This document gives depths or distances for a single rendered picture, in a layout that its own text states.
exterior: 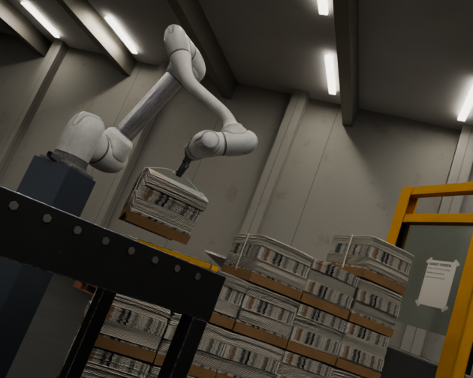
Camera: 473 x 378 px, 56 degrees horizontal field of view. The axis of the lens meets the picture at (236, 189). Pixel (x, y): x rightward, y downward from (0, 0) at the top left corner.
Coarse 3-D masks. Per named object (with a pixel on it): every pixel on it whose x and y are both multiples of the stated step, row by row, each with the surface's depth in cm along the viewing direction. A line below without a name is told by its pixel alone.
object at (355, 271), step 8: (336, 264) 250; (352, 272) 235; (360, 272) 230; (368, 272) 228; (376, 280) 230; (384, 280) 232; (392, 280) 233; (392, 288) 233; (400, 288) 235; (352, 320) 223; (360, 320) 224; (368, 320) 226; (376, 328) 228; (384, 328) 230; (392, 328) 231; (336, 360) 218; (344, 360) 219; (344, 368) 219; (352, 368) 220; (360, 368) 222; (368, 376) 224; (376, 376) 226
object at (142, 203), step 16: (144, 176) 199; (160, 176) 189; (144, 192) 188; (160, 192) 189; (176, 192) 190; (192, 192) 194; (144, 208) 189; (160, 208) 191; (176, 208) 192; (192, 208) 194; (176, 224) 194; (192, 224) 196
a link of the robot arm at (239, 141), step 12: (180, 60) 197; (180, 72) 196; (192, 84) 195; (204, 96) 194; (216, 108) 194; (228, 120) 192; (228, 132) 186; (240, 132) 187; (252, 132) 192; (228, 144) 184; (240, 144) 186; (252, 144) 189
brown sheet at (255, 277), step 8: (224, 264) 236; (232, 272) 223; (240, 272) 214; (248, 272) 207; (256, 280) 204; (264, 280) 206; (272, 280) 207; (272, 288) 207; (280, 288) 208; (288, 288) 210; (296, 296) 211
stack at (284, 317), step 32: (96, 288) 210; (224, 288) 199; (256, 288) 205; (128, 320) 182; (160, 320) 186; (256, 320) 203; (288, 320) 212; (320, 320) 216; (96, 352) 177; (160, 352) 186; (224, 352) 196; (256, 352) 202; (288, 352) 208
